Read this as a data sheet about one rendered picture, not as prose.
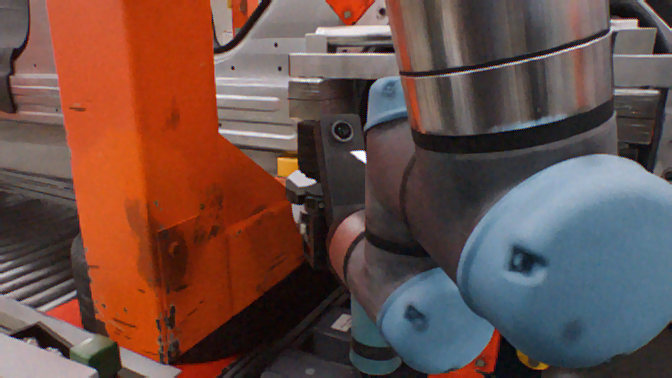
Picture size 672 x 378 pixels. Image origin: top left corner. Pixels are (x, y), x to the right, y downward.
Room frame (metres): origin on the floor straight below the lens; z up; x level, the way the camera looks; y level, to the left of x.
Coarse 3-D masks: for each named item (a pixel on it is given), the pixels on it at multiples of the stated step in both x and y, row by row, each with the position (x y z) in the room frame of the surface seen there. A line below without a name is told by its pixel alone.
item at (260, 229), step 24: (240, 168) 0.82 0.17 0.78; (240, 192) 0.81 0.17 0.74; (264, 192) 0.88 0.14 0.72; (240, 216) 0.81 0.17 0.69; (264, 216) 0.85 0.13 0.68; (288, 216) 0.91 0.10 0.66; (240, 240) 0.77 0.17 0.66; (264, 240) 0.83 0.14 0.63; (288, 240) 0.91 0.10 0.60; (240, 264) 0.77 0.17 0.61; (264, 264) 0.83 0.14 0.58; (288, 264) 0.91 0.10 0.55; (240, 288) 0.76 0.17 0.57; (264, 288) 0.83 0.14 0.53
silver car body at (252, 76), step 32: (0, 0) 2.35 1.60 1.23; (32, 0) 1.59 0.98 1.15; (288, 0) 1.14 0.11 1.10; (320, 0) 1.10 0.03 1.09; (0, 32) 2.32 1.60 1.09; (32, 32) 1.61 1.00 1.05; (256, 32) 1.18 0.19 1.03; (288, 32) 1.14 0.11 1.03; (32, 64) 1.63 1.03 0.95; (224, 64) 1.23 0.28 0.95; (256, 64) 1.18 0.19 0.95; (288, 64) 1.14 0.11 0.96; (32, 96) 1.61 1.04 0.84; (224, 96) 1.20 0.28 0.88; (256, 96) 1.15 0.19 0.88; (224, 128) 1.21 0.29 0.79; (256, 128) 1.16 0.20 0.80; (288, 128) 1.12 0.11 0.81
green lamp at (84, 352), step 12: (96, 336) 0.48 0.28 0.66; (72, 348) 0.45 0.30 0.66; (84, 348) 0.45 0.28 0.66; (96, 348) 0.45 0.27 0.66; (108, 348) 0.46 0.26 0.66; (84, 360) 0.44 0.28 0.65; (96, 360) 0.44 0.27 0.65; (108, 360) 0.45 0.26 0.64; (120, 360) 0.47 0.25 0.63; (108, 372) 0.45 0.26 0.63
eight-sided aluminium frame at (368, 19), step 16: (384, 0) 0.77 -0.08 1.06; (640, 0) 0.61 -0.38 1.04; (368, 16) 0.78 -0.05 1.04; (384, 16) 0.77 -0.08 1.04; (656, 16) 0.60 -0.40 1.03; (352, 48) 0.79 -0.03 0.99; (368, 48) 0.80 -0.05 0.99; (352, 112) 0.84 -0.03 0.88; (656, 128) 0.63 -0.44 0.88; (656, 144) 0.60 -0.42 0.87; (656, 160) 0.59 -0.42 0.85
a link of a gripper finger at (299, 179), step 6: (294, 174) 0.56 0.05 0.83; (300, 174) 0.56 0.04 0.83; (294, 180) 0.53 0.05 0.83; (300, 180) 0.53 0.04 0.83; (306, 180) 0.53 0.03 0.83; (312, 180) 0.53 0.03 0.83; (300, 186) 0.51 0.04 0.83; (294, 210) 0.55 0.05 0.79; (300, 210) 0.53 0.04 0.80; (294, 216) 0.55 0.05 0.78; (300, 216) 0.54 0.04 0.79; (300, 222) 0.54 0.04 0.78
